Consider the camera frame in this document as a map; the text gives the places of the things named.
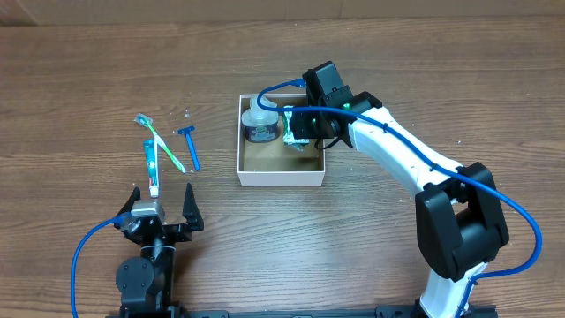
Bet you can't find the right blue cable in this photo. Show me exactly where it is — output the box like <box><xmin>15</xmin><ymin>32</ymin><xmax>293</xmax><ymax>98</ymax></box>
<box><xmin>256</xmin><ymin>78</ymin><xmax>544</xmax><ymax>318</ymax></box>

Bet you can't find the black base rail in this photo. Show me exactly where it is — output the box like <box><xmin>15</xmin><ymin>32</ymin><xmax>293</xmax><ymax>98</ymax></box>
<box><xmin>105</xmin><ymin>304</ymin><xmax>499</xmax><ymax>318</ymax></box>

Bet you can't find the green white toothbrush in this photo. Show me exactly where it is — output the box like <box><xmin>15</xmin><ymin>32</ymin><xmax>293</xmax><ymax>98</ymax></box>
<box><xmin>134</xmin><ymin>113</ymin><xmax>186</xmax><ymax>173</ymax></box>

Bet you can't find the green toothpaste tube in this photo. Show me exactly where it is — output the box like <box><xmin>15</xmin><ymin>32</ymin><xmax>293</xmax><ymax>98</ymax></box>
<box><xmin>143</xmin><ymin>139</ymin><xmax>160</xmax><ymax>198</ymax></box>

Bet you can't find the white open cardboard box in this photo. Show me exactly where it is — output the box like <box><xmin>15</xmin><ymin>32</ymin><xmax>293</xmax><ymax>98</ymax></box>
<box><xmin>237</xmin><ymin>119</ymin><xmax>326</xmax><ymax>186</ymax></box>

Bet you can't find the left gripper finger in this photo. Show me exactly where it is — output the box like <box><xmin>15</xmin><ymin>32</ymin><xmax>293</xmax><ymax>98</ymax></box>
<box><xmin>114</xmin><ymin>186</ymin><xmax>141</xmax><ymax>229</ymax></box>
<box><xmin>182</xmin><ymin>183</ymin><xmax>204</xmax><ymax>231</ymax></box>

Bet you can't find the clear pump soap bottle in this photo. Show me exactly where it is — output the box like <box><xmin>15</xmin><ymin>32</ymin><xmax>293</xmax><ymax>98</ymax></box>
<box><xmin>241</xmin><ymin>95</ymin><xmax>279</xmax><ymax>143</ymax></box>

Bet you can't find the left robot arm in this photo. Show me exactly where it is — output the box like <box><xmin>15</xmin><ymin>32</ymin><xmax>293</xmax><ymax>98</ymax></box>
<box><xmin>115</xmin><ymin>184</ymin><xmax>204</xmax><ymax>317</ymax></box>

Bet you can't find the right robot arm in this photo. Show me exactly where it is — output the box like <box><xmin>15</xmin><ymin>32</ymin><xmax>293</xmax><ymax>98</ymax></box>
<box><xmin>290</xmin><ymin>62</ymin><xmax>509</xmax><ymax>317</ymax></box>

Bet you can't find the green white soap bar packet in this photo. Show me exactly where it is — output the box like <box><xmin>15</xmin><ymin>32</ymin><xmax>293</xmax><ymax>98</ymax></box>
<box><xmin>282</xmin><ymin>111</ymin><xmax>310</xmax><ymax>152</ymax></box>

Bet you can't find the blue disposable razor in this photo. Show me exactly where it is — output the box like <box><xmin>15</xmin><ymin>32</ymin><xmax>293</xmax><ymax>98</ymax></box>
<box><xmin>177</xmin><ymin>125</ymin><xmax>200</xmax><ymax>171</ymax></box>

